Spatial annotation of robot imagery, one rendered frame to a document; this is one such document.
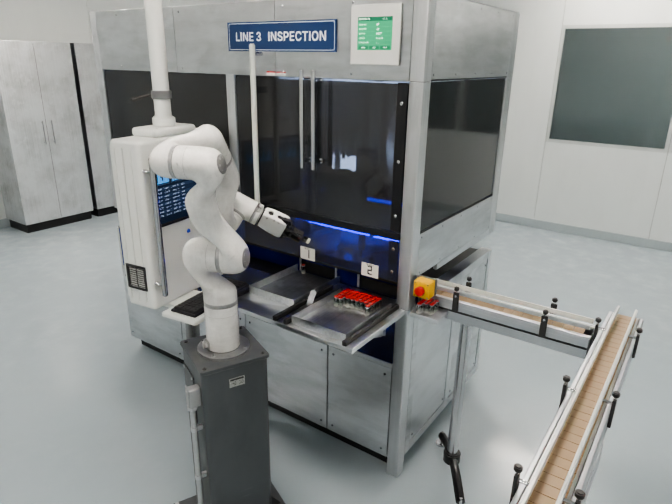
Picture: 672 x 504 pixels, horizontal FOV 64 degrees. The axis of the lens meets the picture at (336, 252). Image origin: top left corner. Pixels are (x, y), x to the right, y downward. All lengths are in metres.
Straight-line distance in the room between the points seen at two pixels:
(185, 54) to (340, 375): 1.73
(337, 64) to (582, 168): 4.73
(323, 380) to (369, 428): 0.32
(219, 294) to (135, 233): 0.68
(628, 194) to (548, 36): 1.92
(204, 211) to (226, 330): 0.47
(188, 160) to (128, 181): 0.82
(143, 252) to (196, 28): 1.09
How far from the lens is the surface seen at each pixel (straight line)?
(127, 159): 2.38
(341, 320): 2.17
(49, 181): 6.83
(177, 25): 2.90
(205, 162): 1.59
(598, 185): 6.63
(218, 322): 1.94
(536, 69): 6.69
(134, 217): 2.43
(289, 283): 2.52
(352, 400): 2.68
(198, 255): 1.87
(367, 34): 2.16
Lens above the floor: 1.87
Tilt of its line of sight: 20 degrees down
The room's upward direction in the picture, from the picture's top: 1 degrees clockwise
